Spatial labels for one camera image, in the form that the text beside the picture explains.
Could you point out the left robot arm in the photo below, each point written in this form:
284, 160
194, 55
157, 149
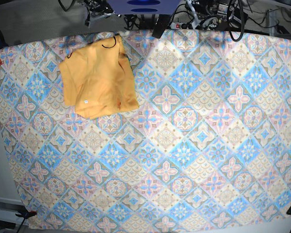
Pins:
219, 15

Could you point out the orange black clamp bottom left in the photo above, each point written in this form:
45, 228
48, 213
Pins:
25, 215

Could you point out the black clamp top centre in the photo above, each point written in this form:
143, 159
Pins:
161, 25

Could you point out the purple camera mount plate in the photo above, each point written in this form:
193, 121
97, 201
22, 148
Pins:
127, 7

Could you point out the white rail bottom left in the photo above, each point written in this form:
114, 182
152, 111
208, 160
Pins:
8, 210

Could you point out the white power strip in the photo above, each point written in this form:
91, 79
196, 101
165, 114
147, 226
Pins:
178, 25

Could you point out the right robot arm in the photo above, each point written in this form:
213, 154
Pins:
94, 9

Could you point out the yellow T-shirt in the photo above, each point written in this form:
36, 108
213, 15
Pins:
98, 79

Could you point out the patterned blue tablecloth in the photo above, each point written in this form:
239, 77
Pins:
209, 147

